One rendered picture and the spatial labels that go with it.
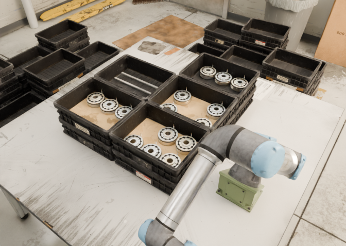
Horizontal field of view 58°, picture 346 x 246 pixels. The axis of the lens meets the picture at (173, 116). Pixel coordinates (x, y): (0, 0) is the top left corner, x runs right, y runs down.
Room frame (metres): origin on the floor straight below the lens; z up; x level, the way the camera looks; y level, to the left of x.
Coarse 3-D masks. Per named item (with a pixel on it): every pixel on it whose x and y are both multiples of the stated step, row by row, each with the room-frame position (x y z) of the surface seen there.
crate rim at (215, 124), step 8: (192, 80) 1.47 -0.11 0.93; (208, 88) 1.41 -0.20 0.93; (152, 96) 1.33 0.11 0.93; (232, 96) 1.33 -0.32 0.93; (160, 104) 1.26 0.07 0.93; (232, 104) 1.26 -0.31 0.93; (176, 112) 1.20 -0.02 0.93; (224, 112) 1.20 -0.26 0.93; (192, 120) 1.14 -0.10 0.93; (216, 120) 1.14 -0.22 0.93; (208, 128) 1.08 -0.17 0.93
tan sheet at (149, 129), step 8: (144, 120) 1.24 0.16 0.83; (152, 120) 1.24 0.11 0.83; (136, 128) 1.18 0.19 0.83; (144, 128) 1.18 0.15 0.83; (152, 128) 1.18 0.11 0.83; (160, 128) 1.18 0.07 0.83; (144, 136) 1.12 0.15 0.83; (152, 136) 1.12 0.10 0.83; (144, 144) 1.07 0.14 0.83; (160, 144) 1.07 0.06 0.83; (168, 152) 1.01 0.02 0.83; (176, 152) 1.01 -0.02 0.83
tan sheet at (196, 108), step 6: (192, 96) 1.45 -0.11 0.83; (168, 102) 1.39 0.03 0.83; (174, 102) 1.39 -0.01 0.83; (192, 102) 1.39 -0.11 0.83; (198, 102) 1.39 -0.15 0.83; (204, 102) 1.39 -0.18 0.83; (180, 108) 1.34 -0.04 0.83; (186, 108) 1.34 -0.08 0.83; (192, 108) 1.34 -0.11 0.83; (198, 108) 1.34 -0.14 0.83; (204, 108) 1.34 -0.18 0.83; (186, 114) 1.29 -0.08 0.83; (192, 114) 1.29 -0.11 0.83; (198, 114) 1.29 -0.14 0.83; (204, 114) 1.29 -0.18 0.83; (210, 120) 1.24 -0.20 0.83
